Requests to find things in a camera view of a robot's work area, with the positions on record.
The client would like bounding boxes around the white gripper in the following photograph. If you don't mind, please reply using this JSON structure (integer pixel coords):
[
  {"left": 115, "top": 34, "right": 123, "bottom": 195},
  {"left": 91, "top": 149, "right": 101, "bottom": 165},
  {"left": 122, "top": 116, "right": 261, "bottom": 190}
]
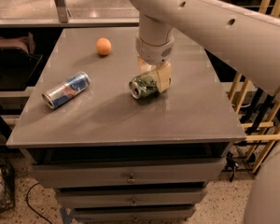
[{"left": 135, "top": 35, "right": 175, "bottom": 93}]

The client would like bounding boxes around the green soda can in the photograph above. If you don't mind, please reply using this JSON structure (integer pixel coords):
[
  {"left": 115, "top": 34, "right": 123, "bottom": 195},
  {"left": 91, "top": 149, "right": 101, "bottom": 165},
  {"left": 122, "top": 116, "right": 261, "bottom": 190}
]
[{"left": 129, "top": 72, "right": 159, "bottom": 100}]

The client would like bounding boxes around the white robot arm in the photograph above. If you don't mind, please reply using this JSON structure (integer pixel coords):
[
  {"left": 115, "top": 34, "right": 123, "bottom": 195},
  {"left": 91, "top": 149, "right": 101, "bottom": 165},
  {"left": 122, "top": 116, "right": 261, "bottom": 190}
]
[{"left": 130, "top": 0, "right": 280, "bottom": 224}]

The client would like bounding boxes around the blue silver energy drink can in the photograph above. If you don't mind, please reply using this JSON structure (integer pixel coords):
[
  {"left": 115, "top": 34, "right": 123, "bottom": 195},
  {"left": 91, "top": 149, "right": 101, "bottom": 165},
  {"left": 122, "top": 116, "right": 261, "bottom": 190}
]
[{"left": 42, "top": 72, "right": 91, "bottom": 110}]

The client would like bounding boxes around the orange fruit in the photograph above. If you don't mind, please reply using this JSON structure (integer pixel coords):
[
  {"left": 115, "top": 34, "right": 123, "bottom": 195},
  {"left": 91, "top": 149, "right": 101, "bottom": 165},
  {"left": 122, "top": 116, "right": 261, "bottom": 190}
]
[{"left": 96, "top": 37, "right": 112, "bottom": 56}]

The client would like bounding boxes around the grey drawer cabinet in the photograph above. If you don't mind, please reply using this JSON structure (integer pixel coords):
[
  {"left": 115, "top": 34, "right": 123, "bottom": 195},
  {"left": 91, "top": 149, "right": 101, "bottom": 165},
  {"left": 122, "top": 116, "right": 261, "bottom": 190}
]
[{"left": 6, "top": 25, "right": 247, "bottom": 224}]

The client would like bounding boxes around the middle grey drawer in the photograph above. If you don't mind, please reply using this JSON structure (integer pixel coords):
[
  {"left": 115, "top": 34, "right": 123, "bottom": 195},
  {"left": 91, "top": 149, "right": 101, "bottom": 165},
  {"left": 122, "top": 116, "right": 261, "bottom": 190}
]
[{"left": 57, "top": 188, "right": 206, "bottom": 208}]

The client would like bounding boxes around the grey drawer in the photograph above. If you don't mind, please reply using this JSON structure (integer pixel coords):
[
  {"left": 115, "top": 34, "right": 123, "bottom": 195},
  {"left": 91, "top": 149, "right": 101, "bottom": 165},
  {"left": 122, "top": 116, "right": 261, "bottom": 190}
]
[
  {"left": 57, "top": 188, "right": 206, "bottom": 208},
  {"left": 73, "top": 206, "right": 196, "bottom": 222},
  {"left": 30, "top": 158, "right": 225, "bottom": 189}
]

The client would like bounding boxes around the dark chair with cushion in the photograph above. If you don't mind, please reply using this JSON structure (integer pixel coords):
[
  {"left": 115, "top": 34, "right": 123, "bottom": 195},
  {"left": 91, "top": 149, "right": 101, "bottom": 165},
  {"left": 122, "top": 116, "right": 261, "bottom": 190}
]
[{"left": 0, "top": 33, "right": 42, "bottom": 91}]

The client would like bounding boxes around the bottom grey drawer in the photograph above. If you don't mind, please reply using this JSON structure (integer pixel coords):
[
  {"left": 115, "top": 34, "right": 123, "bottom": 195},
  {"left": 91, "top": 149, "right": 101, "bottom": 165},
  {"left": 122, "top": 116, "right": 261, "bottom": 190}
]
[{"left": 73, "top": 206, "right": 196, "bottom": 222}]

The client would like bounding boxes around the top grey drawer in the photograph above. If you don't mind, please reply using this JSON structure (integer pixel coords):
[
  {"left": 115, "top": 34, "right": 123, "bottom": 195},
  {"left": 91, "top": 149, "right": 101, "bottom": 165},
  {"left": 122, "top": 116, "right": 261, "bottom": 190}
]
[{"left": 30, "top": 158, "right": 225, "bottom": 189}]

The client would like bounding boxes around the yellow wooden frame rack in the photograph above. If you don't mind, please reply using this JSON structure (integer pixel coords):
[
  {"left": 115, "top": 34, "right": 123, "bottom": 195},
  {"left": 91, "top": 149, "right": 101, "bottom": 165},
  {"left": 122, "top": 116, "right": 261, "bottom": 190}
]
[{"left": 225, "top": 0, "right": 280, "bottom": 180}]

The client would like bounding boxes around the black floor cable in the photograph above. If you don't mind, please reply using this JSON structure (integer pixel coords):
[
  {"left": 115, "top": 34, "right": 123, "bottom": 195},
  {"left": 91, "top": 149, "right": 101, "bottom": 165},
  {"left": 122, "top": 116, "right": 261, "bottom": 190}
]
[{"left": 25, "top": 182, "right": 54, "bottom": 224}]

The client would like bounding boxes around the black wire basket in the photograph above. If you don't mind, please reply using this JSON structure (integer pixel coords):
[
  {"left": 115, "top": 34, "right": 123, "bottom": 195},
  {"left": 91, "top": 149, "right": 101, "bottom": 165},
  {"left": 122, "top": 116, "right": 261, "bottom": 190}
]
[{"left": 0, "top": 159, "right": 15, "bottom": 214}]

